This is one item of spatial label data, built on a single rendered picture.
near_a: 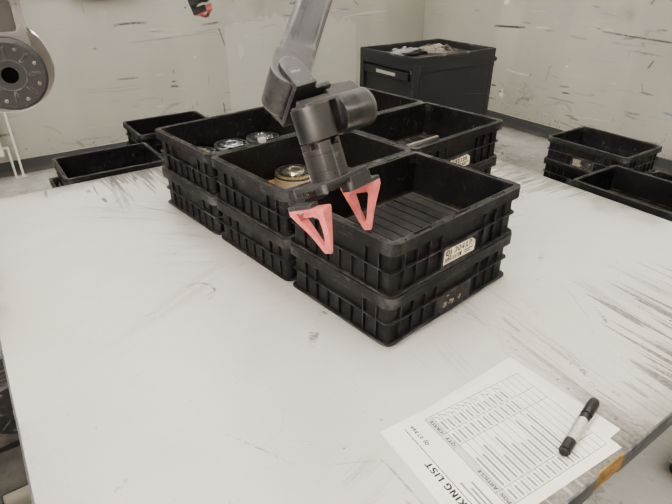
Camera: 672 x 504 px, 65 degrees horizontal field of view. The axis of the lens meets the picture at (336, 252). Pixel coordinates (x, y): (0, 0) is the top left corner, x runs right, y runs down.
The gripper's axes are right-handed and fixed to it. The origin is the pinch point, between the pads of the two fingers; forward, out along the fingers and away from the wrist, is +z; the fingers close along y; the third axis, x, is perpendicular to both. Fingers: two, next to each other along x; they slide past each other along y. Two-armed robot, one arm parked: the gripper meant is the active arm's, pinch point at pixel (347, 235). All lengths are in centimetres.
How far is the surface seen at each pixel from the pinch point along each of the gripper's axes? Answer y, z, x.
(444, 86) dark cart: -204, -12, -93
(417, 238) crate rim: -15.2, 6.4, 1.1
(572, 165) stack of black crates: -195, 38, -33
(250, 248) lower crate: -18, 7, -49
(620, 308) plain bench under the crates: -52, 38, 20
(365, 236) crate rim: -10.4, 3.8, -5.9
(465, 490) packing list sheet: 7.4, 35.9, 14.5
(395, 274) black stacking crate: -10.9, 11.2, -2.1
